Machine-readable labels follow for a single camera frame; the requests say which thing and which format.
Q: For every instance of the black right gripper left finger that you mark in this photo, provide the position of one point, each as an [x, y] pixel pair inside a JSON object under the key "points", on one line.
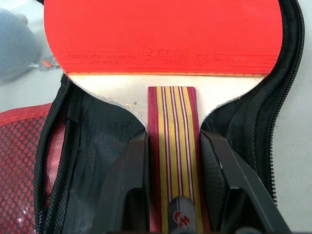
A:
{"points": [[126, 175]]}

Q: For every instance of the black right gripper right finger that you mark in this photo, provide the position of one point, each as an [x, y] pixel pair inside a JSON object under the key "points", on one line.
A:
{"points": [[234, 175]]}

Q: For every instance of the red table tennis paddle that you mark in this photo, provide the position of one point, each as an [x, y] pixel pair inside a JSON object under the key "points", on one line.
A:
{"points": [[161, 36]]}

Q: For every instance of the red and black paddle case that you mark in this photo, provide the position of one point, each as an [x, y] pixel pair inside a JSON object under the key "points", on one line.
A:
{"points": [[263, 122]]}

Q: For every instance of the clear plastic zipper pull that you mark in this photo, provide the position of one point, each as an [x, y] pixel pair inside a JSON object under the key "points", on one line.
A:
{"points": [[46, 64]]}

